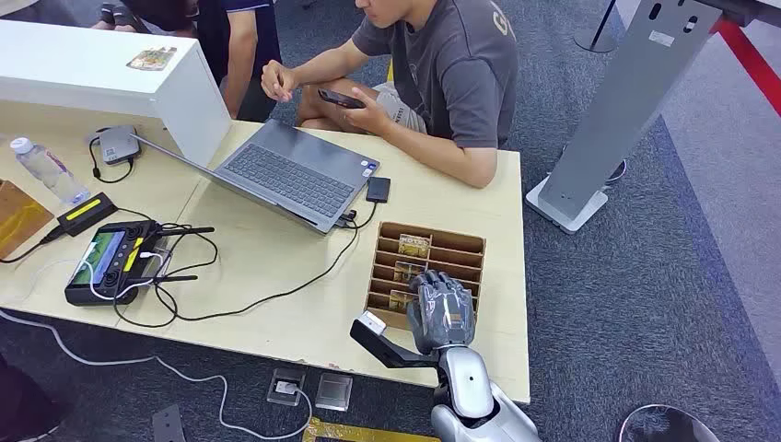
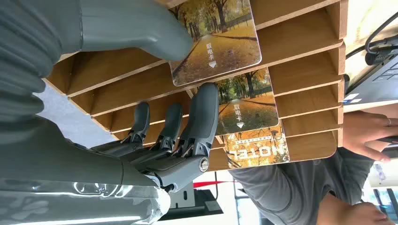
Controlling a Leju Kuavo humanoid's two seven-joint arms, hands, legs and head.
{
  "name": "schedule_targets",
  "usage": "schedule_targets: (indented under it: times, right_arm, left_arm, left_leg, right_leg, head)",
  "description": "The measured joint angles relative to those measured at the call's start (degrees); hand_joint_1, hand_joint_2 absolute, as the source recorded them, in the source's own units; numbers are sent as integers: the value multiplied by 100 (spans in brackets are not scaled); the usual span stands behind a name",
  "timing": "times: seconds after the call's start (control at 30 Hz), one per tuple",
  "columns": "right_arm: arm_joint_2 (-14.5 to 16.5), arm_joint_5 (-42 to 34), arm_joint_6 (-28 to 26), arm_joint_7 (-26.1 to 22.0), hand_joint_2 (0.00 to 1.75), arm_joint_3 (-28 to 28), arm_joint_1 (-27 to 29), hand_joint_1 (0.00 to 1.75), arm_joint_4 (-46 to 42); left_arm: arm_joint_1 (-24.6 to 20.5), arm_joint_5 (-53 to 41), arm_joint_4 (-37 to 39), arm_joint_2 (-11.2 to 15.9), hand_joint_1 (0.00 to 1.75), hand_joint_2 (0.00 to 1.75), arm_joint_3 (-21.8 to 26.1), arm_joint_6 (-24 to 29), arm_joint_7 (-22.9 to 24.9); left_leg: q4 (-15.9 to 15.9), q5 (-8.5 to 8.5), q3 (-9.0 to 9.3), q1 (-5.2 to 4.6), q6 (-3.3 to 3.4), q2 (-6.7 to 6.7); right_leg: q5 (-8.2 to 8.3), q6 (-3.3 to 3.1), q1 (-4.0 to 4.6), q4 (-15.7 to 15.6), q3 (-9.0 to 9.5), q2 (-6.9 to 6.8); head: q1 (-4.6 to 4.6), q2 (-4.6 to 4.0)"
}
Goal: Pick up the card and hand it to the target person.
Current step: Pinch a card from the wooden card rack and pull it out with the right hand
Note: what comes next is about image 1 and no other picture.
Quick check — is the grey kiosk stand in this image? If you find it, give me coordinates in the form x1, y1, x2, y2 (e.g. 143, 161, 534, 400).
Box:
525, 0, 725, 236

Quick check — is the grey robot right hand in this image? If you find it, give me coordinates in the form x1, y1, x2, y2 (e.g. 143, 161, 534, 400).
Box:
406, 269, 477, 356

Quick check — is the dark printed card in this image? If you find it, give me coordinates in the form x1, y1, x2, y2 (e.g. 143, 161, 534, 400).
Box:
393, 261, 428, 285

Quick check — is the black remote controller with screen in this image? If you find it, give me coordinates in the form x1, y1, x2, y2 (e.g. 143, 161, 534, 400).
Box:
64, 219, 216, 308

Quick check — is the clear plastic water bottle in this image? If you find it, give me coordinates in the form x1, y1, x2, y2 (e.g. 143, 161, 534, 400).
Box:
9, 136, 92, 207

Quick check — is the white counter shelf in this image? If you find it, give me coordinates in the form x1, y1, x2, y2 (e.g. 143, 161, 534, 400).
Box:
0, 19, 232, 168

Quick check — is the person's right hand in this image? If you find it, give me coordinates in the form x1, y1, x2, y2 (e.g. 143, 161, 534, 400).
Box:
261, 59, 302, 104

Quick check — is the black smartphone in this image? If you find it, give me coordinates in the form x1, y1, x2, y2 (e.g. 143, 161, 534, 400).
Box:
317, 87, 367, 111

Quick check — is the yellow floor tape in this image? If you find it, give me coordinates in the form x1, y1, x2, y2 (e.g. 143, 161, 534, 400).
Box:
302, 417, 442, 442

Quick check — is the round dark stool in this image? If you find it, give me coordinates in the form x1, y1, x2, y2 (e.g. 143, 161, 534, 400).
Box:
617, 402, 723, 442

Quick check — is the black battery yellow label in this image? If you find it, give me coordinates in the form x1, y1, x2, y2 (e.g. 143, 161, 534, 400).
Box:
56, 192, 119, 238

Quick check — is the brown cardboard box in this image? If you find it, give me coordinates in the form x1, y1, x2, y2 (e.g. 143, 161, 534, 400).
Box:
0, 179, 55, 261

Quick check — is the long black cable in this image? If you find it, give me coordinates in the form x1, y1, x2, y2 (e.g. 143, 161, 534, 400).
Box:
111, 201, 380, 330

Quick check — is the yellow green printed card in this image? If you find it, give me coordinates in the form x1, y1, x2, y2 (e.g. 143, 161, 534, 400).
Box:
388, 289, 418, 313

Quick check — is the printed card on shelf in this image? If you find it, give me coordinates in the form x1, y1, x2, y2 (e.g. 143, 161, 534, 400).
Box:
126, 46, 179, 73

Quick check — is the white controller cable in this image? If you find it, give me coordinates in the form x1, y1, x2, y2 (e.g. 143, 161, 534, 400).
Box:
80, 242, 167, 302

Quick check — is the grey open laptop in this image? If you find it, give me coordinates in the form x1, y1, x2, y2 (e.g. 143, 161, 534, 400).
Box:
131, 119, 381, 236

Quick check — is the black hub cable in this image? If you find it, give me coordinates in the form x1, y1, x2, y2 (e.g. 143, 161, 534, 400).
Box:
87, 128, 136, 185

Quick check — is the bystander person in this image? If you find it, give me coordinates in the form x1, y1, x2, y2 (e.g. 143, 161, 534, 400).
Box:
91, 0, 283, 123

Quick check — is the wooden slotted card holder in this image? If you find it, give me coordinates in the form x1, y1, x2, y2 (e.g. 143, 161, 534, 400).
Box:
365, 221, 487, 332

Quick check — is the black external drive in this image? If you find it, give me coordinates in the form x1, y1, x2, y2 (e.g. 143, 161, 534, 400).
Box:
365, 177, 392, 204

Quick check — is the black stanchion post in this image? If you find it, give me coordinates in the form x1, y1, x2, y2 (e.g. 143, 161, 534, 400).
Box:
572, 0, 619, 55

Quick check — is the red barrier strip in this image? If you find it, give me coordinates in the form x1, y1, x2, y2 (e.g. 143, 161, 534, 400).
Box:
710, 16, 781, 119

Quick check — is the grey usb hub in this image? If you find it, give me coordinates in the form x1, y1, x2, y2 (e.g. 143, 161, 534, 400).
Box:
98, 125, 142, 167

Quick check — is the black battery cable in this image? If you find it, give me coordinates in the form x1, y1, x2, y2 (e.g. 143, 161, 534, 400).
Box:
0, 224, 66, 265

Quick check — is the gold printed card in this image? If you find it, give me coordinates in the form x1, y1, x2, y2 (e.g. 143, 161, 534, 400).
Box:
397, 233, 432, 259

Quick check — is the seated person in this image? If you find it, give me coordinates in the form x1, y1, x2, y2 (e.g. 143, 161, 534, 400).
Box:
261, 0, 520, 190

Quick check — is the white floor cable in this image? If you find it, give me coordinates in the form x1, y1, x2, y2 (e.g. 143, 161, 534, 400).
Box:
0, 308, 314, 442

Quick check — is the floor socket with plug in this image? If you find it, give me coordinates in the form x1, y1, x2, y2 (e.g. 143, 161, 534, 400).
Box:
265, 366, 307, 408

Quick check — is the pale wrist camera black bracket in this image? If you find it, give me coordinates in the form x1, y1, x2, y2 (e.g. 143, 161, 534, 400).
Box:
349, 310, 442, 371

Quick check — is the person's left hand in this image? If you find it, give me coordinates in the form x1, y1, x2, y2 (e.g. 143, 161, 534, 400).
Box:
343, 86, 395, 137

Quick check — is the square metal floor plate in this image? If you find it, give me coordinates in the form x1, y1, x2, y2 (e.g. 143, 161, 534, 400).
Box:
314, 372, 355, 413

